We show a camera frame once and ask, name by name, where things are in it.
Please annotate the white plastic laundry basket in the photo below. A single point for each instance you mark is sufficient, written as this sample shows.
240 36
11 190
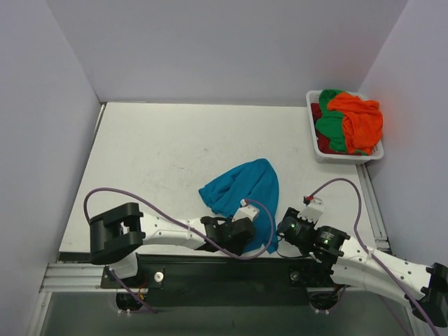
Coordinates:
312 97

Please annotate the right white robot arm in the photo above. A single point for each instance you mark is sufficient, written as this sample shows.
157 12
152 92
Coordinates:
422 288

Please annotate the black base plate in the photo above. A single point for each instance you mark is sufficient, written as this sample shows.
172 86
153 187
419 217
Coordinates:
199 281

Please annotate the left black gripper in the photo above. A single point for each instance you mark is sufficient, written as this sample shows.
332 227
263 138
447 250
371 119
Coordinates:
247 231

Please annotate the aluminium frame rail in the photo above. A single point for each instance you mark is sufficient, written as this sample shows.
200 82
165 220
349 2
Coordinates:
71 278

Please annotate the red t shirt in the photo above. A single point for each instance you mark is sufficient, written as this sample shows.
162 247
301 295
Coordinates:
322 141

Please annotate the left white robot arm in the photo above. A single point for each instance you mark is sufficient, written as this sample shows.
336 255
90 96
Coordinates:
116 234

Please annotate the blue t shirt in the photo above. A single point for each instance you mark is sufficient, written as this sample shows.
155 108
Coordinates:
257 181

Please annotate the orange t shirt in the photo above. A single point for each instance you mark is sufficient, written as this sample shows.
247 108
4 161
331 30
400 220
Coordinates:
362 122

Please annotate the green t shirt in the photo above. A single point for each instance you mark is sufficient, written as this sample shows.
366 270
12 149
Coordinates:
330 124

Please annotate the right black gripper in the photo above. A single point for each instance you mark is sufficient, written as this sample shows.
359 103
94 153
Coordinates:
285 226

